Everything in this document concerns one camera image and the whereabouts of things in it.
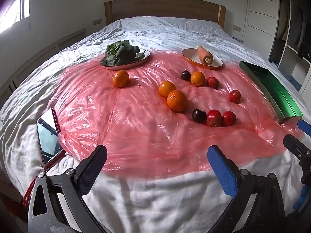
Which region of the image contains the red phone strap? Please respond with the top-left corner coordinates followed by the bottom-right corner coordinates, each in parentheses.
top-left (22, 166), bottom-right (46, 207)

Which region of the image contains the orange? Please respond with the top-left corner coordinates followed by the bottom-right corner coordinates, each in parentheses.
top-left (113, 70), bottom-right (130, 88)
top-left (166, 90), bottom-right (188, 112)
top-left (190, 71), bottom-right (206, 87)
top-left (159, 81), bottom-right (176, 98)

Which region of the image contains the window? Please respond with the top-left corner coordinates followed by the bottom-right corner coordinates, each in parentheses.
top-left (0, 0), bottom-right (33, 34)

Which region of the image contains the green tray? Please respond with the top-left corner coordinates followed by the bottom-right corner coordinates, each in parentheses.
top-left (238, 61), bottom-right (303, 124)

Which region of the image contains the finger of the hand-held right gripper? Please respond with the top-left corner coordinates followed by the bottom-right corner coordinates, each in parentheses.
top-left (297, 118), bottom-right (311, 137)
top-left (283, 134), bottom-right (311, 163)

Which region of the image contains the pink plastic sheet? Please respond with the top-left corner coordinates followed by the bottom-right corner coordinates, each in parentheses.
top-left (50, 49), bottom-right (307, 178)

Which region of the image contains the carrot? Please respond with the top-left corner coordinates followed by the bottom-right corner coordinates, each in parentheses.
top-left (197, 45), bottom-right (214, 65)

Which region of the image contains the smartphone with red case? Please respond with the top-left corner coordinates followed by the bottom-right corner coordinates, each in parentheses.
top-left (36, 107), bottom-right (66, 167)

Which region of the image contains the red apple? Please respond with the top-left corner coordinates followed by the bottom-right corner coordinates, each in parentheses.
top-left (206, 76), bottom-right (219, 89)
top-left (222, 111), bottom-right (237, 127)
top-left (206, 109), bottom-right (223, 128)
top-left (229, 90), bottom-right (242, 103)

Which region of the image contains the green bok choy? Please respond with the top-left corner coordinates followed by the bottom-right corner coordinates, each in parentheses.
top-left (105, 39), bottom-right (147, 66)

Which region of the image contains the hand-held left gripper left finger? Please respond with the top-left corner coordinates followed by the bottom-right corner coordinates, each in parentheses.
top-left (27, 145), bottom-right (108, 233)

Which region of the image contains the blue cloth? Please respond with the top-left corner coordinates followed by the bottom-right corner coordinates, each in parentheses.
top-left (284, 74), bottom-right (302, 91)

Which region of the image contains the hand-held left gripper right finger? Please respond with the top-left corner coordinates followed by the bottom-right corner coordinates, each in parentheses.
top-left (207, 145), bottom-right (286, 233)

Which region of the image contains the open shelf with clothes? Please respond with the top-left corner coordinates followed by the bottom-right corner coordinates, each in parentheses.
top-left (267, 0), bottom-right (311, 95)

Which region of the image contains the bed with white sheet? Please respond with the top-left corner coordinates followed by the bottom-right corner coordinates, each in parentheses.
top-left (0, 17), bottom-right (311, 233)

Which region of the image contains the person's right hand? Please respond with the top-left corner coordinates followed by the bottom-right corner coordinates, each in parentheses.
top-left (293, 185), bottom-right (311, 210)

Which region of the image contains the white dark-rimmed plate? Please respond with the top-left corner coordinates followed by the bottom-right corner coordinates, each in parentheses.
top-left (99, 49), bottom-right (151, 71)

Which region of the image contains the orange oval dish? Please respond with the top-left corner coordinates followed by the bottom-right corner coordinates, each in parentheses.
top-left (181, 48), bottom-right (223, 70)

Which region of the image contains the wooden headboard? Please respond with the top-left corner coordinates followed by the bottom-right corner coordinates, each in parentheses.
top-left (104, 0), bottom-right (226, 28)

